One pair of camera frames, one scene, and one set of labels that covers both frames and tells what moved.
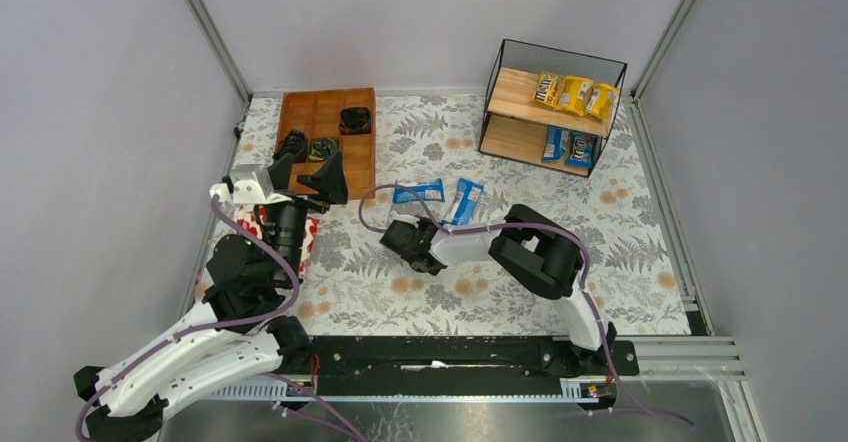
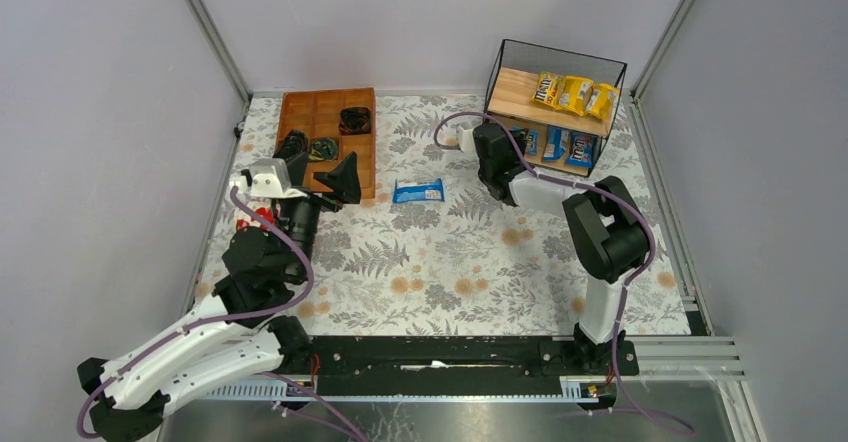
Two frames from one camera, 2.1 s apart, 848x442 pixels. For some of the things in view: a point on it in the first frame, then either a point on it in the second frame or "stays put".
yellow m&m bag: [572, 93] stays put
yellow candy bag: [600, 101] stays put
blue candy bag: [464, 203] to [533, 151]
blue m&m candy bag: [581, 150] stays put
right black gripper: [403, 241] to [488, 145]
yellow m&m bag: [546, 89] stays put
